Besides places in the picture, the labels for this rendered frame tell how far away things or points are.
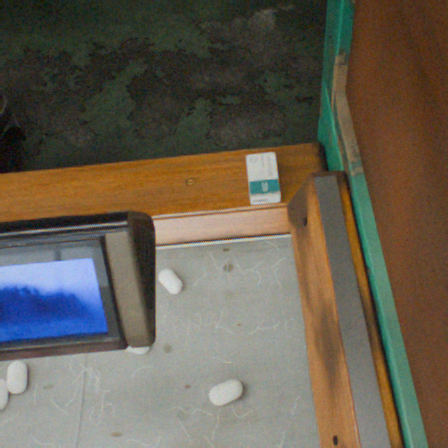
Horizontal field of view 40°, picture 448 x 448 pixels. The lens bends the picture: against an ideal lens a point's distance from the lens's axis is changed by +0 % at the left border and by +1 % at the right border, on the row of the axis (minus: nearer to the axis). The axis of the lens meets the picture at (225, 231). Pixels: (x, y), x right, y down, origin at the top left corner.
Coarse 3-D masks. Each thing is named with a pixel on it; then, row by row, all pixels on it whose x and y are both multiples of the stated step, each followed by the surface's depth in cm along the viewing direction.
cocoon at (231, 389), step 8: (224, 384) 61; (232, 384) 61; (240, 384) 62; (216, 392) 61; (224, 392) 61; (232, 392) 61; (240, 392) 61; (216, 400) 61; (224, 400) 61; (232, 400) 61
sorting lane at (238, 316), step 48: (240, 240) 72; (288, 240) 72; (192, 288) 69; (240, 288) 69; (288, 288) 68; (192, 336) 66; (240, 336) 66; (288, 336) 65; (48, 384) 65; (96, 384) 64; (144, 384) 64; (192, 384) 64; (288, 384) 63; (0, 432) 62; (48, 432) 62; (96, 432) 62; (144, 432) 61; (192, 432) 61; (240, 432) 61; (288, 432) 60
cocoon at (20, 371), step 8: (8, 368) 64; (16, 368) 64; (24, 368) 64; (8, 376) 64; (16, 376) 63; (24, 376) 64; (8, 384) 63; (16, 384) 63; (24, 384) 64; (16, 392) 63
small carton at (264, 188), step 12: (252, 156) 73; (264, 156) 73; (252, 168) 72; (264, 168) 72; (276, 168) 72; (252, 180) 71; (264, 180) 71; (276, 180) 71; (252, 192) 70; (264, 192) 70; (276, 192) 70; (252, 204) 72
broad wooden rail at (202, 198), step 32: (160, 160) 76; (192, 160) 76; (224, 160) 76; (288, 160) 75; (320, 160) 75; (0, 192) 76; (32, 192) 75; (64, 192) 75; (96, 192) 75; (128, 192) 74; (160, 192) 74; (192, 192) 73; (224, 192) 73; (288, 192) 72; (160, 224) 72; (192, 224) 72; (224, 224) 72; (256, 224) 72; (288, 224) 72
